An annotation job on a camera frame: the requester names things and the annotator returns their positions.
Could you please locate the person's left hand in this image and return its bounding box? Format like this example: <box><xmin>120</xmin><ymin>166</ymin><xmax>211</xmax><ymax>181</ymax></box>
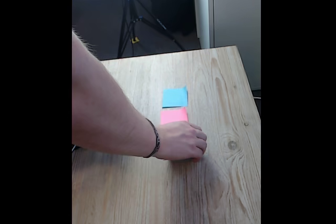
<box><xmin>156</xmin><ymin>122</ymin><xmax>208</xmax><ymax>163</ymax></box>

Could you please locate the pink paper sheet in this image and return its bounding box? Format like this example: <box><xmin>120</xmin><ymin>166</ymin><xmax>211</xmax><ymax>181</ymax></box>
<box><xmin>160</xmin><ymin>107</ymin><xmax>190</xmax><ymax>126</ymax></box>

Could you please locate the blue paper sheet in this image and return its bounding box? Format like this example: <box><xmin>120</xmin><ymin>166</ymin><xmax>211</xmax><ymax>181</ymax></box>
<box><xmin>162</xmin><ymin>86</ymin><xmax>189</xmax><ymax>109</ymax></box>

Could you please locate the black tripod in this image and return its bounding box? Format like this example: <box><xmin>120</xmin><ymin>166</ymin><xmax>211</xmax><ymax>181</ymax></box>
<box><xmin>117</xmin><ymin>0</ymin><xmax>186</xmax><ymax>59</ymax></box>

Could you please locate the white grey cabinet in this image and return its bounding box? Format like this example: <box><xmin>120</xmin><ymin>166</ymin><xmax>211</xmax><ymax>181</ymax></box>
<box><xmin>193</xmin><ymin>0</ymin><xmax>261</xmax><ymax>91</ymax></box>

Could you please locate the thin dark wrist bracelet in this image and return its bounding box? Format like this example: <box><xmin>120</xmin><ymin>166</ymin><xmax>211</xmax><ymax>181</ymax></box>
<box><xmin>143</xmin><ymin>118</ymin><xmax>161</xmax><ymax>159</ymax></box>

